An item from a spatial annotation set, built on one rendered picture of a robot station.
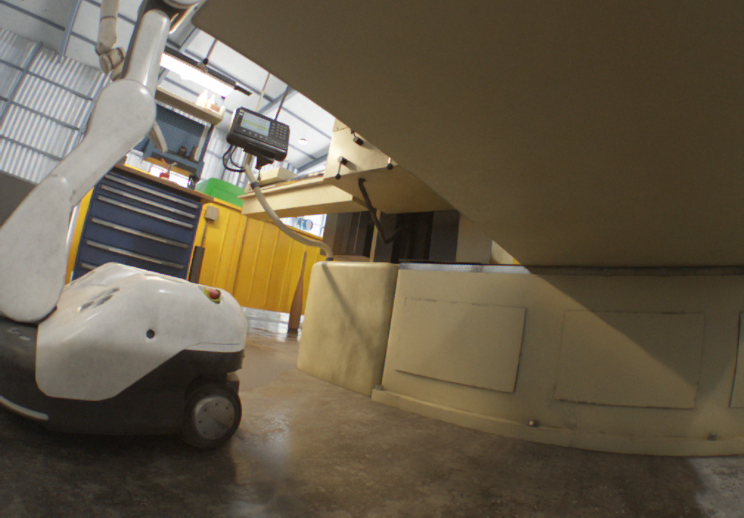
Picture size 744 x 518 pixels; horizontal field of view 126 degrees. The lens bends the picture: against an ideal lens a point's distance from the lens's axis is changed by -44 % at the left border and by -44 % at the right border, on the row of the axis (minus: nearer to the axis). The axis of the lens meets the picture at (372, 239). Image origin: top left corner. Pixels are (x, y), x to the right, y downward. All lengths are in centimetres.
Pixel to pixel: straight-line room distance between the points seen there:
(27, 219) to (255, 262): 345
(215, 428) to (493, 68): 78
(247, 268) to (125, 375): 340
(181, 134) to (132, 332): 252
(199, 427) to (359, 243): 195
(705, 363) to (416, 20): 121
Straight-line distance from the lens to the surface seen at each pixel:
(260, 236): 404
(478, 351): 126
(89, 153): 78
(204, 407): 75
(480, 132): 42
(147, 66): 93
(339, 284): 166
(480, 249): 198
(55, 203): 75
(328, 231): 272
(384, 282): 149
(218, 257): 377
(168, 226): 237
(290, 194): 260
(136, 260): 232
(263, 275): 409
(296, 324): 405
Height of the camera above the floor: 38
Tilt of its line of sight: 12 degrees up
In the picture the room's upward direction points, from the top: 9 degrees clockwise
